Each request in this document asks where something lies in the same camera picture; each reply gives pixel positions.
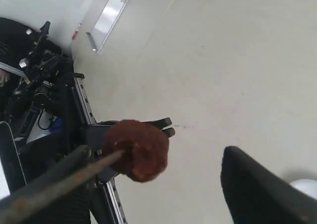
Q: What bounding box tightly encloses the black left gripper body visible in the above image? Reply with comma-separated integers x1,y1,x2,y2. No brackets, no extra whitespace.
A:
85,124,117,184

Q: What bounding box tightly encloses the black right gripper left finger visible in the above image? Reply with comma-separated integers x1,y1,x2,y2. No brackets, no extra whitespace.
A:
0,145,94,209

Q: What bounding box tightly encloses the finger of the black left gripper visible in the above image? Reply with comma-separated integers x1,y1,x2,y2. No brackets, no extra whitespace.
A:
162,127,175,138
98,117,172,129

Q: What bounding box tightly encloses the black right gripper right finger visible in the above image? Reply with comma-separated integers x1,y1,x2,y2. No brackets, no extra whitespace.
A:
220,146,317,224

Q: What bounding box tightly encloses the thin metal skewer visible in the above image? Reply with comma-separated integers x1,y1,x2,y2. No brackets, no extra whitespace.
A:
0,150,125,224

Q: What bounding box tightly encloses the white rectangular plastic tray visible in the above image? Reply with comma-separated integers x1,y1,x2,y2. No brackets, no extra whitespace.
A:
290,179,317,199

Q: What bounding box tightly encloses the aluminium frame rail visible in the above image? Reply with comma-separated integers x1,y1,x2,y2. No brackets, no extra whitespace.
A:
72,73,127,224

